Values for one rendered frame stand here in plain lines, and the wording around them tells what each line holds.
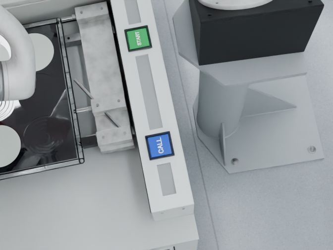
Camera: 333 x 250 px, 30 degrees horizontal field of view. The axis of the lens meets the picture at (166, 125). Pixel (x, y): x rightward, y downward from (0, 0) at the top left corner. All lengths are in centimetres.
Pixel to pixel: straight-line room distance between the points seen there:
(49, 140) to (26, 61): 34
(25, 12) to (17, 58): 42
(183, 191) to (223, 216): 97
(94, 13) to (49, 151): 35
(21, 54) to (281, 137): 140
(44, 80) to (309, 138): 119
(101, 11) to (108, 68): 14
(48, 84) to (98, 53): 14
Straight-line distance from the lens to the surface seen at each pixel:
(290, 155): 236
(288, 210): 233
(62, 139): 146
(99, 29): 156
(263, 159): 234
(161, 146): 136
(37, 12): 159
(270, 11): 137
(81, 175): 151
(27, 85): 119
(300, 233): 233
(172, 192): 134
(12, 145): 148
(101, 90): 150
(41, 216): 151
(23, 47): 116
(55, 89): 150
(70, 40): 159
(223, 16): 136
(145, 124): 138
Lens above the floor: 228
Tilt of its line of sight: 73 degrees down
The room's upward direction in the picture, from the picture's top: 7 degrees counter-clockwise
